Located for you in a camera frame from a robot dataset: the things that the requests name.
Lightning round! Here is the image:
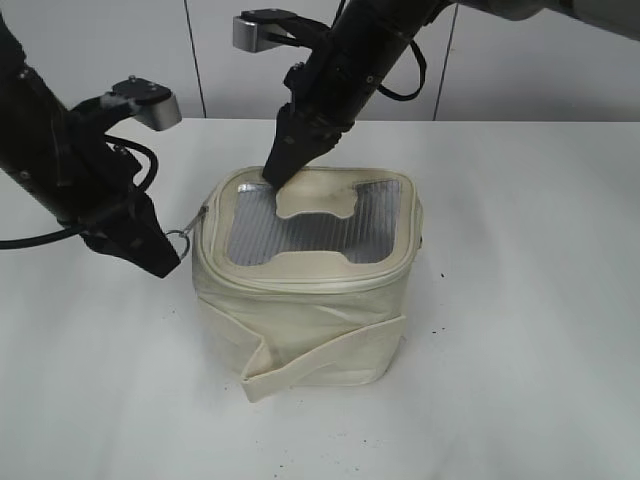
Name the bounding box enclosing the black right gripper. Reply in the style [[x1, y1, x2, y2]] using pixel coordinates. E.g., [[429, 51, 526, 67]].
[[262, 14, 405, 189]]

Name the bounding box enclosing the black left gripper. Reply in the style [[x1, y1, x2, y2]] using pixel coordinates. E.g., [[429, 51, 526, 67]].
[[54, 99, 180, 278]]

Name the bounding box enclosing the silver zipper pull ring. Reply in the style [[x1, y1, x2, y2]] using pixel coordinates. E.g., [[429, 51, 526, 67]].
[[164, 205, 209, 259]]

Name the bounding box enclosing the cream zippered bag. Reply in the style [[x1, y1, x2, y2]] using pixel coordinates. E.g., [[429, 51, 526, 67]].
[[192, 167, 423, 402]]

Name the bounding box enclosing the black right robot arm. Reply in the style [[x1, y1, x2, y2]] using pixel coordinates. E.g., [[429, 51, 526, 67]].
[[235, 1, 450, 189]]

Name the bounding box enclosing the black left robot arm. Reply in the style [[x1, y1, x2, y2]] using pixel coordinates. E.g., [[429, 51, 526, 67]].
[[1, 26, 182, 278]]

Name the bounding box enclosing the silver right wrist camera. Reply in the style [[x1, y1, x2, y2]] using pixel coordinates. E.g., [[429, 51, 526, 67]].
[[232, 8, 328, 53]]

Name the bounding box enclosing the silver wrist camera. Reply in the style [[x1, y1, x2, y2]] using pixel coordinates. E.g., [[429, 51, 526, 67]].
[[232, 8, 328, 53], [100, 75, 182, 131]]

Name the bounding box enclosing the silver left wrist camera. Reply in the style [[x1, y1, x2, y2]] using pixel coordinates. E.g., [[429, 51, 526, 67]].
[[100, 75, 182, 131]]

